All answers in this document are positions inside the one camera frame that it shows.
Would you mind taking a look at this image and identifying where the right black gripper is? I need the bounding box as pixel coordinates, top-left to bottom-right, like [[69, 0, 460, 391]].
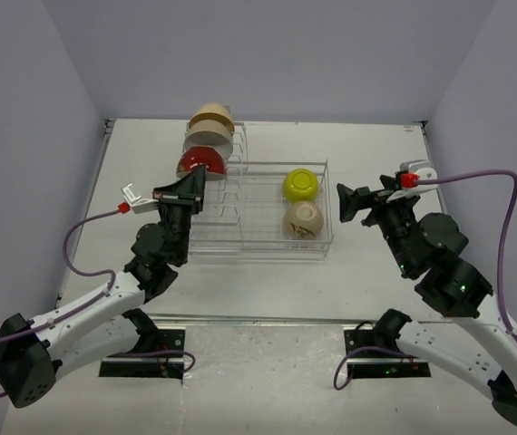
[[336, 174, 417, 274]]

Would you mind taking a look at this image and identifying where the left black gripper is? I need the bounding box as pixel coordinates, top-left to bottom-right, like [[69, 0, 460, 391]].
[[151, 164, 205, 262]]

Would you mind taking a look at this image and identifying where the red bowl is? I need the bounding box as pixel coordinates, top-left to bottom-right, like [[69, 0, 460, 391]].
[[176, 146, 227, 181]]

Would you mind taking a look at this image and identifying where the yellow-green bowl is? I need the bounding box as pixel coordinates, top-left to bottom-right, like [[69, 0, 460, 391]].
[[282, 168, 319, 203]]

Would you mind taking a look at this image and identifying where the beige bowl white interior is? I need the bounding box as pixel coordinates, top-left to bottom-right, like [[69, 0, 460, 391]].
[[182, 120, 233, 160]]

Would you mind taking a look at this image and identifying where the white wire dish rack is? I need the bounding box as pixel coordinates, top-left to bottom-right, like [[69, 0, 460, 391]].
[[190, 122, 334, 262]]

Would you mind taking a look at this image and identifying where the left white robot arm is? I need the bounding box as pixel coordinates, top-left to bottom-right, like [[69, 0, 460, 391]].
[[0, 166, 206, 409]]

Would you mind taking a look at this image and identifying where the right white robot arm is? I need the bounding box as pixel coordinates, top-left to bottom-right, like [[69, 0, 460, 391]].
[[337, 170, 517, 427]]

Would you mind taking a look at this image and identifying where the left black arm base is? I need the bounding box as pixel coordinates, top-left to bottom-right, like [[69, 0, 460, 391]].
[[99, 328, 192, 381]]

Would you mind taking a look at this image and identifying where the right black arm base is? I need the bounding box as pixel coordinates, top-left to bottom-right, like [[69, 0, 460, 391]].
[[333, 321, 432, 391]]

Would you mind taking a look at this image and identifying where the beige bowl with drawing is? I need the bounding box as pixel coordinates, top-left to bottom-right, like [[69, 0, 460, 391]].
[[283, 201, 324, 240]]

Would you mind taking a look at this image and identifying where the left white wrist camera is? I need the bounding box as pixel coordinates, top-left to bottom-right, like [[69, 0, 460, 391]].
[[121, 183, 157, 214]]

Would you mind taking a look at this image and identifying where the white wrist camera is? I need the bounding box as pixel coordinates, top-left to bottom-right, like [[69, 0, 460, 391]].
[[121, 183, 157, 214], [386, 159, 437, 202]]

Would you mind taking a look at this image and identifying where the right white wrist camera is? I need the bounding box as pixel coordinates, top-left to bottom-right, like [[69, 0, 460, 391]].
[[386, 159, 437, 202]]

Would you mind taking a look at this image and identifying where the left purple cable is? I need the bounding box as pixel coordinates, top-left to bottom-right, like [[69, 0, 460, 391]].
[[0, 203, 131, 403]]

